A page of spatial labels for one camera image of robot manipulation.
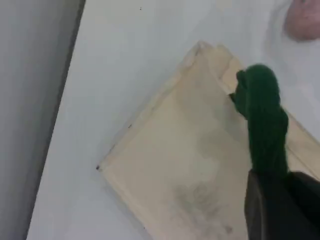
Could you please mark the pink peach with green leaf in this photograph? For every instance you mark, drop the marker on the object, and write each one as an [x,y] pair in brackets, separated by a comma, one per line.
[303,21]

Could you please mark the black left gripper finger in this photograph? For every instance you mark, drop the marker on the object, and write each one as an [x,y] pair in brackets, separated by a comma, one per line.
[265,212]
[307,200]

